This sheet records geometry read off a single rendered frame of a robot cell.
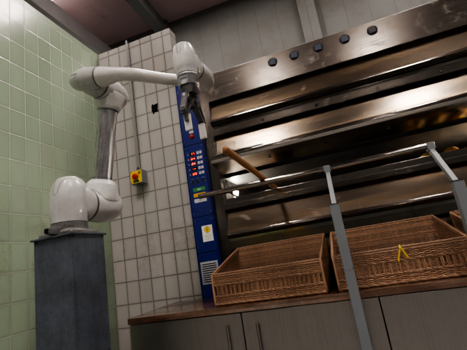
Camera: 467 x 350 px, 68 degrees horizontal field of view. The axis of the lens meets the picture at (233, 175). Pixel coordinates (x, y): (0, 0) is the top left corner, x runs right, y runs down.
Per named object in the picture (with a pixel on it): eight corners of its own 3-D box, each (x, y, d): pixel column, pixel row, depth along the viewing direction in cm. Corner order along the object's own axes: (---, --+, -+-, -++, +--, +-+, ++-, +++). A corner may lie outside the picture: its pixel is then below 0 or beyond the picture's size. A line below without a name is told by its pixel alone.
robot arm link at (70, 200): (40, 226, 151) (39, 178, 156) (73, 227, 167) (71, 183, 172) (69, 219, 145) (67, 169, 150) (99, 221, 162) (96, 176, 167)
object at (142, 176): (136, 186, 252) (135, 173, 255) (148, 183, 250) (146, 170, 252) (130, 185, 245) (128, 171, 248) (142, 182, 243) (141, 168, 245)
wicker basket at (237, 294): (243, 292, 212) (236, 247, 219) (336, 280, 196) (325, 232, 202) (212, 307, 167) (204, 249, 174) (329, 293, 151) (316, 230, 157)
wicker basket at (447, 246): (339, 280, 196) (328, 231, 202) (449, 265, 181) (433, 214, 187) (337, 292, 150) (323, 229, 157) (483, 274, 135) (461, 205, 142)
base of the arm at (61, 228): (28, 239, 144) (28, 226, 146) (69, 239, 165) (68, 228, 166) (64, 232, 139) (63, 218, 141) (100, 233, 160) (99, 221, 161)
